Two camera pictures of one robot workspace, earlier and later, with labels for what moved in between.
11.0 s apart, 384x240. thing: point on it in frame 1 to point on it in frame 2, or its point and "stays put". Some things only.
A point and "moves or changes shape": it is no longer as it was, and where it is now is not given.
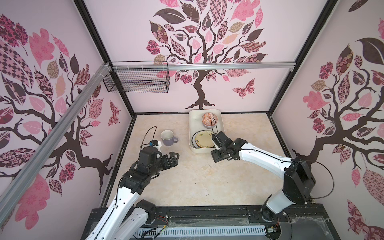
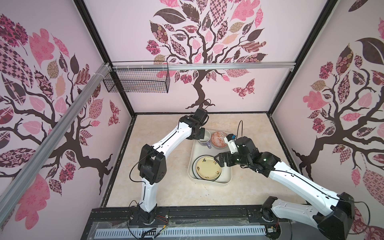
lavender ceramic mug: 168,138 moves or changes shape
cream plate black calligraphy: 203,139 to 208,168
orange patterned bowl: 207,121 moves or changes shape
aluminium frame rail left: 31,169 stays put
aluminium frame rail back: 178,67 stays put
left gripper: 174,162 to 200,136
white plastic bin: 195,124 to 200,149
